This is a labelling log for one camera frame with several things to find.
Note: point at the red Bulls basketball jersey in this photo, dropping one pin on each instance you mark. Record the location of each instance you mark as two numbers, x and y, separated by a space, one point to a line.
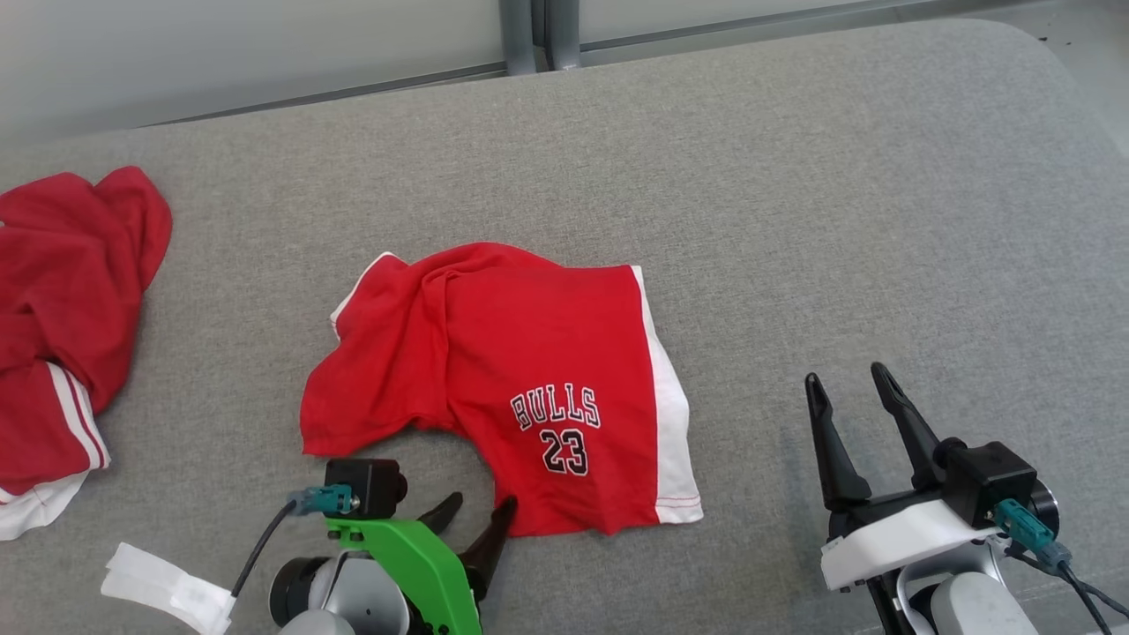
62 291

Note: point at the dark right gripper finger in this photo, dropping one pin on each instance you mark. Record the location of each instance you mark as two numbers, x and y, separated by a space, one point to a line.
908 428
833 450

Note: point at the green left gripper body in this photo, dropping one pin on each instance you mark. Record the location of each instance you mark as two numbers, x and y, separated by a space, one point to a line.
423 564

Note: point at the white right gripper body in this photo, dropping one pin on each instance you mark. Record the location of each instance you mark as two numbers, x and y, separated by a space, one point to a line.
900 538

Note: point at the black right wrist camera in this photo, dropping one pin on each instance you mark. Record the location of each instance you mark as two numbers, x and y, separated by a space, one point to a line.
997 481

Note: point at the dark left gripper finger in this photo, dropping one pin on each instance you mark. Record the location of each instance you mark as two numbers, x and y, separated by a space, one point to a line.
489 551
441 514

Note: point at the grey partition post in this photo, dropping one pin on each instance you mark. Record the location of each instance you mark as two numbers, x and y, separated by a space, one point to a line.
563 33
519 35

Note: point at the red Bulls basketball shorts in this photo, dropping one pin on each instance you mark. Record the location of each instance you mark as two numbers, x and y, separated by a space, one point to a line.
529 353

